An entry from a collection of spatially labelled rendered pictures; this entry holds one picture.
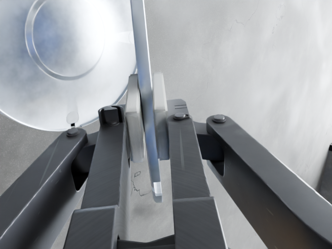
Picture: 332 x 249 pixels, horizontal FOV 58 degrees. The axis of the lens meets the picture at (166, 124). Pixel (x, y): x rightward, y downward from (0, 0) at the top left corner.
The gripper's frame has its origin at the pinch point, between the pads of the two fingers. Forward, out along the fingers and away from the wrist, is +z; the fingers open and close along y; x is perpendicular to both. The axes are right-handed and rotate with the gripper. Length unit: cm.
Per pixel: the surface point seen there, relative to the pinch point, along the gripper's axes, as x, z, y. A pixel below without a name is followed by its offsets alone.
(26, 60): -1.3, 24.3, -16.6
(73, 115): -11.5, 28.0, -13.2
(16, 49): 0.4, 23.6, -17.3
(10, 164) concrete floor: -30, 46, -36
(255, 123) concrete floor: -72, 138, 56
